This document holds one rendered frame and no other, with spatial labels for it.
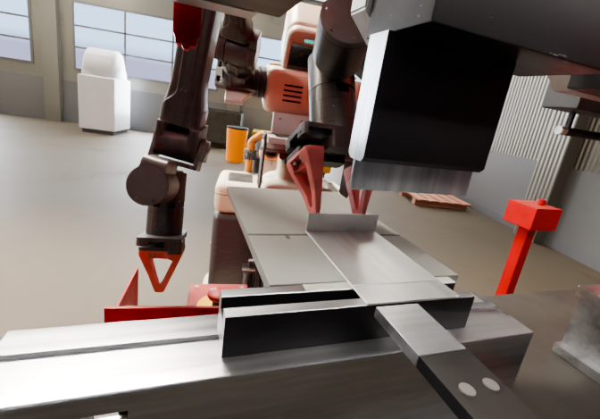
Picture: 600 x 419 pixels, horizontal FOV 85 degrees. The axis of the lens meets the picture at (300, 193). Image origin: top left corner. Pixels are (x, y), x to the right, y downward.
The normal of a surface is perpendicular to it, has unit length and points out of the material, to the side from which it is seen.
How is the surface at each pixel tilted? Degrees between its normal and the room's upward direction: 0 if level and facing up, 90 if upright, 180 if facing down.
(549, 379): 0
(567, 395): 0
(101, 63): 80
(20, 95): 90
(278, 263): 0
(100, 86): 90
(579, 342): 90
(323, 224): 90
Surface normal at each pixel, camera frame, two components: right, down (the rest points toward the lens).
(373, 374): 0.32, 0.30
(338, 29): 0.08, -0.22
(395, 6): -0.94, -0.05
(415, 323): 0.15, -0.95
